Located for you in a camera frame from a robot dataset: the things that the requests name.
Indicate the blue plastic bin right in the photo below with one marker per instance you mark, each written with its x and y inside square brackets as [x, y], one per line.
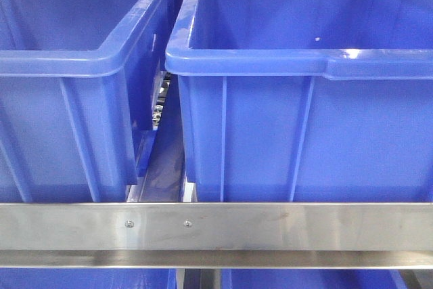
[306, 100]

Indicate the blue plastic bin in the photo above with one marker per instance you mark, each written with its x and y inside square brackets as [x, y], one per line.
[78, 83]
[306, 100]

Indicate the blue plastic bin left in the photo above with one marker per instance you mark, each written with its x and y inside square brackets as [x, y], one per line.
[78, 83]

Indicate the metal shelf front rail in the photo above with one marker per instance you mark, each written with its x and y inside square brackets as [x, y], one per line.
[218, 235]

